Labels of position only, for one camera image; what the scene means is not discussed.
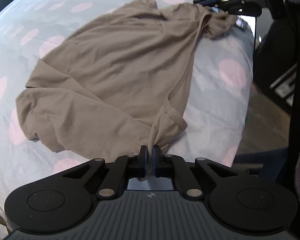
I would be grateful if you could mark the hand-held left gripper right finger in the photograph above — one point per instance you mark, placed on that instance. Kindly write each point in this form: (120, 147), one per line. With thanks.
(155, 161)

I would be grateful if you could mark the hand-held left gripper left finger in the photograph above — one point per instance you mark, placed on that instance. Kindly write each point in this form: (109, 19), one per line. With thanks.
(143, 161)

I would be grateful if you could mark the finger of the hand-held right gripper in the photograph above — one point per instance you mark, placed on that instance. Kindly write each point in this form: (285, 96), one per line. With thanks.
(240, 6)

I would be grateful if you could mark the taupe long-sleeve shirt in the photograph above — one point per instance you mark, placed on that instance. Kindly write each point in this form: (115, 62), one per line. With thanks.
(110, 67)

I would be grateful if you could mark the grey bedspread with pink dots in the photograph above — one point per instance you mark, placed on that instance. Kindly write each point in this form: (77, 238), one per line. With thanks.
(215, 105)

